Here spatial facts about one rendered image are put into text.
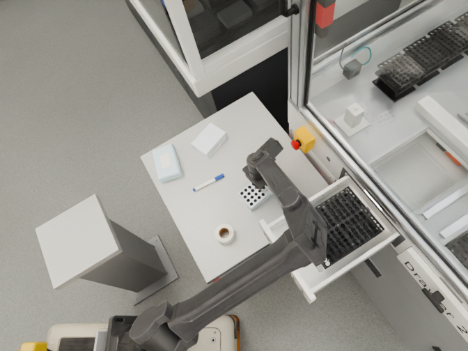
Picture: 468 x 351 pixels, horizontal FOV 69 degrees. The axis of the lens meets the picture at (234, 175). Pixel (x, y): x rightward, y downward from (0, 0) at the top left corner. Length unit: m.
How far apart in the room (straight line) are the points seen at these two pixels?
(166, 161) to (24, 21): 2.87
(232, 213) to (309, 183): 0.32
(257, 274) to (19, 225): 2.25
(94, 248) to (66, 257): 0.12
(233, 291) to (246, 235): 0.62
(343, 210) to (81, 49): 2.75
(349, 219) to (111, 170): 1.78
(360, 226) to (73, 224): 1.10
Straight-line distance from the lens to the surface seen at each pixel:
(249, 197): 1.28
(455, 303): 1.15
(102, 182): 2.51
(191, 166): 1.42
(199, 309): 0.70
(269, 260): 0.64
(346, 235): 1.14
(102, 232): 1.46
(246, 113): 1.51
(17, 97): 3.38
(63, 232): 1.55
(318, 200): 1.21
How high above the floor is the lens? 1.99
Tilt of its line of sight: 64 degrees down
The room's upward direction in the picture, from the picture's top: 20 degrees counter-clockwise
